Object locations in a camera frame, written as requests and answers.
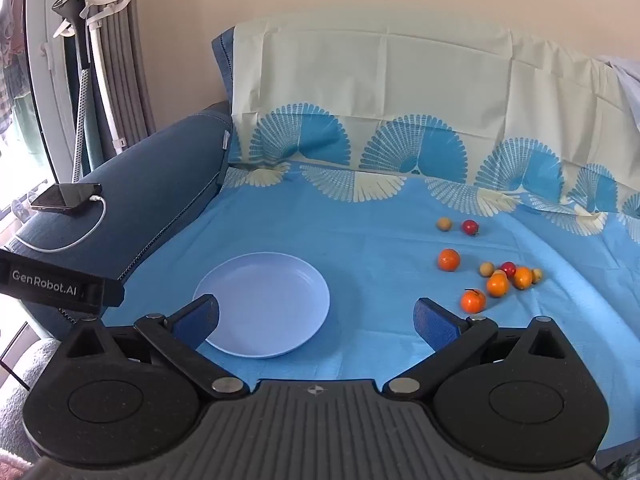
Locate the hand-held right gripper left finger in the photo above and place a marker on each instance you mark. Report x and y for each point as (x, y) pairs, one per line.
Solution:
(200, 320)

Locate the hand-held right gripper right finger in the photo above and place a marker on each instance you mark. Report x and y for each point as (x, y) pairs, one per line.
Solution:
(435, 322)

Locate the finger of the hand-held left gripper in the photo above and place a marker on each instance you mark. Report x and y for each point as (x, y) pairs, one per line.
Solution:
(50, 282)

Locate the orange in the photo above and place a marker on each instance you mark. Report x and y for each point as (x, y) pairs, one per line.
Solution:
(473, 301)
(523, 278)
(449, 260)
(497, 286)

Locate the light blue plate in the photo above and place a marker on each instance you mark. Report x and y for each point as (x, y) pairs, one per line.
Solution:
(270, 300)

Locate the tan longan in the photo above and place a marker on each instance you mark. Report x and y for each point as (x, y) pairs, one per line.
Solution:
(444, 224)
(486, 268)
(537, 275)

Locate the red cherry tomato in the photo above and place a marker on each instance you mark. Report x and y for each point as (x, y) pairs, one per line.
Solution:
(509, 268)
(470, 227)

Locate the blue fan-print bedsheet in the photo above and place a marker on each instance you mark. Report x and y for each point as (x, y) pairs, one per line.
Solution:
(380, 240)

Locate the white fluffy blanket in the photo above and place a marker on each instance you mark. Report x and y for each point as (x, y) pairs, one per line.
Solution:
(20, 410)

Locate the pink cloth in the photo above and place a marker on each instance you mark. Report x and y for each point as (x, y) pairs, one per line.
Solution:
(10, 467)

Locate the grey curtain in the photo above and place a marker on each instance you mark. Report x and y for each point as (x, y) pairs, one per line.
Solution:
(132, 60)

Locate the black garment steamer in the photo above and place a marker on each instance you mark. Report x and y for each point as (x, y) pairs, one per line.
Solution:
(72, 5)

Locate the pale patterned cloth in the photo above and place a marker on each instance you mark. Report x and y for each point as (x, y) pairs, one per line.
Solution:
(627, 85)

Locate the white window frame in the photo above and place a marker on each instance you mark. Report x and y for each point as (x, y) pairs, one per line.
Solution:
(47, 85)

